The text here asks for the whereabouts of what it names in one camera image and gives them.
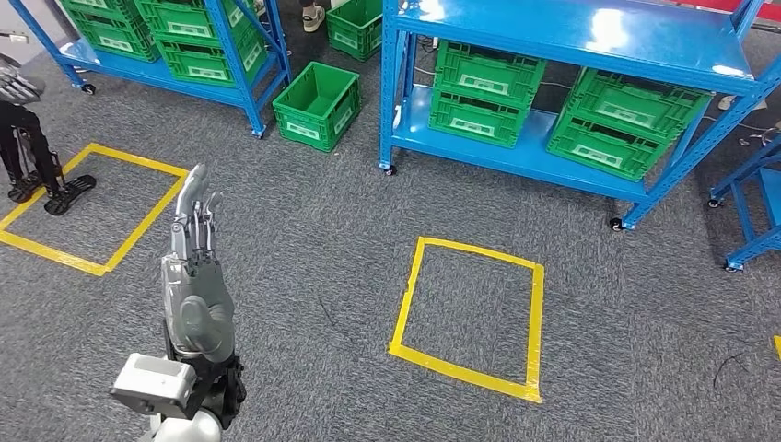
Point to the person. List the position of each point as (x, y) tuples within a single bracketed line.
[(732, 102), (314, 18)]

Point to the chrome office chair base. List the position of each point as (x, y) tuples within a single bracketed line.
[(772, 135)]

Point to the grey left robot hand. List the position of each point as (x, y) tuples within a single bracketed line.
[(201, 305)]

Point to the red barrier tape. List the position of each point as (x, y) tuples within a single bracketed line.
[(769, 11)]

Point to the yellow floor tape square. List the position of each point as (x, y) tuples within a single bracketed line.
[(152, 215), (463, 373)]

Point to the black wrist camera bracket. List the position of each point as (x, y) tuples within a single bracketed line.
[(226, 384)]

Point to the black bulky object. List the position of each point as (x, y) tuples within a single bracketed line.
[(30, 140)]

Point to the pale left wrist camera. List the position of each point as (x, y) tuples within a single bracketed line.
[(152, 381)]

